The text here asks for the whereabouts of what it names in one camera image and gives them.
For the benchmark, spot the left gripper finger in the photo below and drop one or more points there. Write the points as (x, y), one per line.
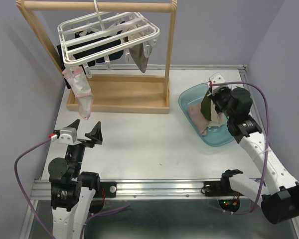
(74, 125)
(94, 136)

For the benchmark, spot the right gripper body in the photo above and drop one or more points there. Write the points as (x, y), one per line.
(221, 98)

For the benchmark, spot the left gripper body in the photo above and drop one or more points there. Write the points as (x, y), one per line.
(82, 145)

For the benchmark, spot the dark green underwear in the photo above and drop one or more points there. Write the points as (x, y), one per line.
(209, 111)

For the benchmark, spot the pink mauve underwear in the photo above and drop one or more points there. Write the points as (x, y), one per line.
(200, 122)

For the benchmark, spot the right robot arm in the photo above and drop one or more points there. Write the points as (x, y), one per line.
(277, 192)

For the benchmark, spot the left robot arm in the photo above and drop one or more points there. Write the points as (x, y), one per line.
(72, 190)

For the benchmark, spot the light pink underwear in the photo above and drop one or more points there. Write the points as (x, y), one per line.
(81, 89)

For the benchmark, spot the black underwear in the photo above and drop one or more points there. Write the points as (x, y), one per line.
(112, 57)

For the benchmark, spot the white plastic clip hanger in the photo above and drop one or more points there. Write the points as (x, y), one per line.
(102, 24)

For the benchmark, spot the teal plastic basin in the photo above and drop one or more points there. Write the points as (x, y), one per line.
(209, 125)

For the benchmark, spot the wooden clothes rack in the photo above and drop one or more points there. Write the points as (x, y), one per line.
(112, 93)

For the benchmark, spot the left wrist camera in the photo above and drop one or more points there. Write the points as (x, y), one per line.
(67, 135)

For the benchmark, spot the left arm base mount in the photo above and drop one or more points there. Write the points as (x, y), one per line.
(108, 187)

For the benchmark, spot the aluminium mounting rail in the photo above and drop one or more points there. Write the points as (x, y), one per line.
(170, 189)

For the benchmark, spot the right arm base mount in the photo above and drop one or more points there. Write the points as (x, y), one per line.
(221, 187)

